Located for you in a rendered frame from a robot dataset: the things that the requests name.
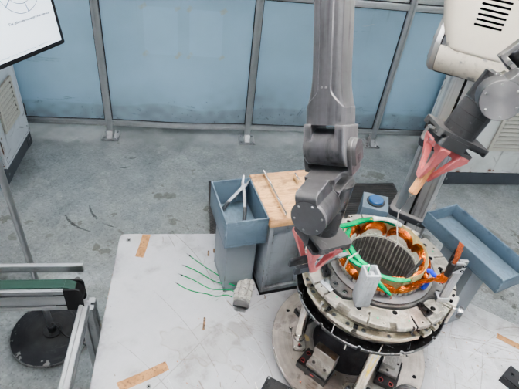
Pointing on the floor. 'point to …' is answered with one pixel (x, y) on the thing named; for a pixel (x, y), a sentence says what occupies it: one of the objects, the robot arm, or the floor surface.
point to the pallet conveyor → (76, 292)
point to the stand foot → (54, 356)
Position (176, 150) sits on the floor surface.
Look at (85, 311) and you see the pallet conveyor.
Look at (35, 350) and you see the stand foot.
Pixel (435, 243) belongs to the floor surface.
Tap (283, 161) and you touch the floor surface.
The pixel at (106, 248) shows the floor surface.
